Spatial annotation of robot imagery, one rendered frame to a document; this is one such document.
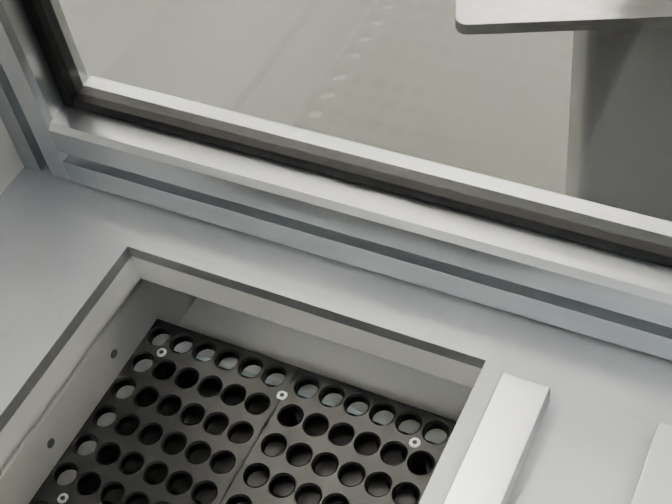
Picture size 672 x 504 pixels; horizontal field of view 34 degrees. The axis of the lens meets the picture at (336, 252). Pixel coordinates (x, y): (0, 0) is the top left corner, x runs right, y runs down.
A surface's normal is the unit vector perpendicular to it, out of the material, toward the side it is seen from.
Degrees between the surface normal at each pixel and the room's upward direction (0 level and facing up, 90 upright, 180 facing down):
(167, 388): 0
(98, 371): 90
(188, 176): 90
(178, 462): 0
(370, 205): 0
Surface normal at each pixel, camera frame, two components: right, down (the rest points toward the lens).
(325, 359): -0.12, -0.64
